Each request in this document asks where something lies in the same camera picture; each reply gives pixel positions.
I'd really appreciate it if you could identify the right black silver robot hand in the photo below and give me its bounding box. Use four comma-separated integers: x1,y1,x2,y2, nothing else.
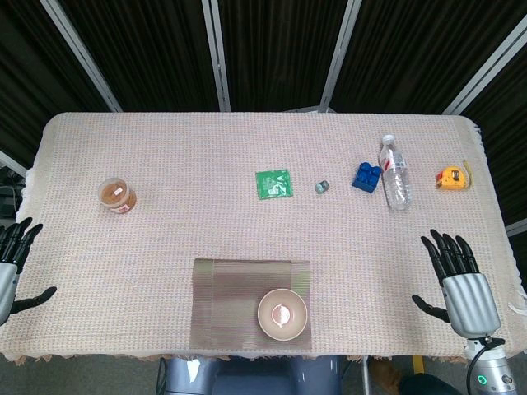
411,229,502,341

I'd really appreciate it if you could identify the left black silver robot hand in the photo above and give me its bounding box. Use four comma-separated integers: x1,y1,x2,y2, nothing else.
0,216,58,328

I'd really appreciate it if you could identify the light brown bowl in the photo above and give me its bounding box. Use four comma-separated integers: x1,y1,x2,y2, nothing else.
257,288,309,342

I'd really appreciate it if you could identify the brown woven placemat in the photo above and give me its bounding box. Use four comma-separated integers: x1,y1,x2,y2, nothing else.
187,258,314,351

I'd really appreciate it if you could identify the yellow tape measure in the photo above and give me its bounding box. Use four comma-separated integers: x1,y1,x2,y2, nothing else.
435,160,473,191

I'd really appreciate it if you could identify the clear jar of rubber bands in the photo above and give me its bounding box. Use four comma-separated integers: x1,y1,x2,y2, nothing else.
97,176,138,215

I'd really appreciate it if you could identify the clear plastic water bottle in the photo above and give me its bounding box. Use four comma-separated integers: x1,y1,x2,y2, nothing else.
378,134,414,211

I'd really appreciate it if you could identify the blue toy building brick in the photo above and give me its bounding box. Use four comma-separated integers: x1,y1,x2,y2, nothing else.
351,161,382,193

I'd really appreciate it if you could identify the dark partition screen panel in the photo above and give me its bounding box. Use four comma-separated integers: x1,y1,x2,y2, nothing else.
57,0,219,113
217,0,351,112
333,0,527,114
0,0,112,165
463,65,527,227

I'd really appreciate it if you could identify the pink woven tablecloth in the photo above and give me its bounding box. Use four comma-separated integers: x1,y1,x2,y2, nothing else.
0,111,527,365

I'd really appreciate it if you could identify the green foil sachet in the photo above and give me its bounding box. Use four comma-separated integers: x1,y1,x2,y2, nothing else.
254,168,294,202

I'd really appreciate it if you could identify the grey robot torso base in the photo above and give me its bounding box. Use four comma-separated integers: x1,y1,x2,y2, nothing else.
158,355,343,395

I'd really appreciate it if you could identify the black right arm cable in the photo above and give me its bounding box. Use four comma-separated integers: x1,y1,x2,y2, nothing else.
468,336,506,395

